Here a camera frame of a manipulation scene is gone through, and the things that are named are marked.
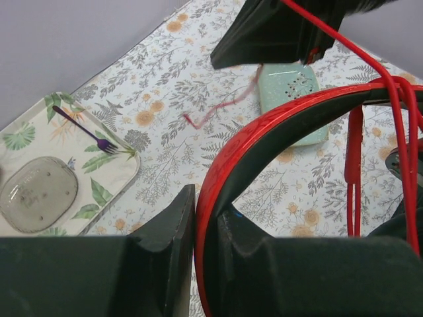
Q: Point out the clear glass dish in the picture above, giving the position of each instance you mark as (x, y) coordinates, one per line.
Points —
(38, 194)

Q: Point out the floral white serving tray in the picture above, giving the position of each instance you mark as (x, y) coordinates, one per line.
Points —
(41, 132)

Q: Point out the red black headphones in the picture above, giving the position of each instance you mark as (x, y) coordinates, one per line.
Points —
(243, 158)

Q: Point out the purple plastic fork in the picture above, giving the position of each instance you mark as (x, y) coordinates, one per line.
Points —
(103, 144)

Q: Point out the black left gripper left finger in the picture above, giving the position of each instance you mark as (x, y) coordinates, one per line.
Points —
(145, 273)

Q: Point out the floral tablecloth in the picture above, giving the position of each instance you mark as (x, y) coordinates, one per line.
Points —
(159, 99)

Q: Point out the light green divided plate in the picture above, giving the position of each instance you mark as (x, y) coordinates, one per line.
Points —
(282, 83)

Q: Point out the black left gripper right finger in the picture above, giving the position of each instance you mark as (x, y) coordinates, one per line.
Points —
(261, 275)

